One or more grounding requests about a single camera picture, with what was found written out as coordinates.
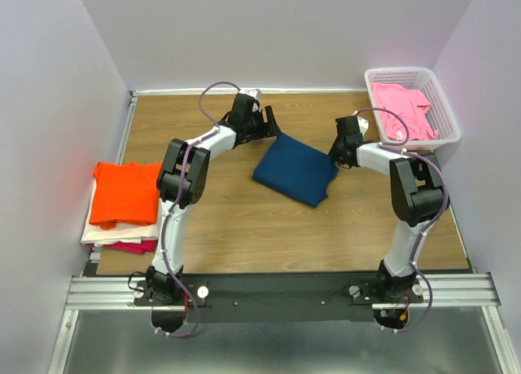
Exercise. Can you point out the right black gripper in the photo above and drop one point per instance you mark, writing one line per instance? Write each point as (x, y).
(334, 156)

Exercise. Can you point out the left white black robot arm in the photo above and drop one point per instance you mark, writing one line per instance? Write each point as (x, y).
(182, 179)

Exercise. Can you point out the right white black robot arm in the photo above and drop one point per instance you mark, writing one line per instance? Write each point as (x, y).
(419, 197)

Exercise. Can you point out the orange folded t-shirt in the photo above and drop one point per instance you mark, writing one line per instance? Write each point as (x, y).
(125, 194)

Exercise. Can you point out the aluminium extrusion rail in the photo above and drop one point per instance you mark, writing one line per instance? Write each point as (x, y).
(113, 293)

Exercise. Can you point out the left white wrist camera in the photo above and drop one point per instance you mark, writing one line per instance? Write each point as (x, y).
(250, 99)

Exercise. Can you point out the pink t-shirt in basket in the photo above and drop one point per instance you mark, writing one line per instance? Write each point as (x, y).
(410, 105)

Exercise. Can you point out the white plastic laundry basket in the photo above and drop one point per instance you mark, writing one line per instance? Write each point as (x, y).
(391, 127)

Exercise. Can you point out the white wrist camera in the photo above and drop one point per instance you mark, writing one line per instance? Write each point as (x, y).
(250, 99)
(362, 123)

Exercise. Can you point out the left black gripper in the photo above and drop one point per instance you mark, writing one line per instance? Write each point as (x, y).
(265, 129)

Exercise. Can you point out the magenta folded t-shirt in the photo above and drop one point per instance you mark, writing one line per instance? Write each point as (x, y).
(145, 246)

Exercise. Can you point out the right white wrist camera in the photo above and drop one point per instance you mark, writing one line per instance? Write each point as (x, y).
(362, 123)

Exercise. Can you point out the white folded t-shirt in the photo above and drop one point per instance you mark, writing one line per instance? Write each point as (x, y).
(122, 232)

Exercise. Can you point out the black mounting base plate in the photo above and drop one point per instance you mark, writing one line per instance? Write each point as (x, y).
(359, 296)

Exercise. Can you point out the navy blue printed t-shirt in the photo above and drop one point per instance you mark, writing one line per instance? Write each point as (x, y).
(296, 170)

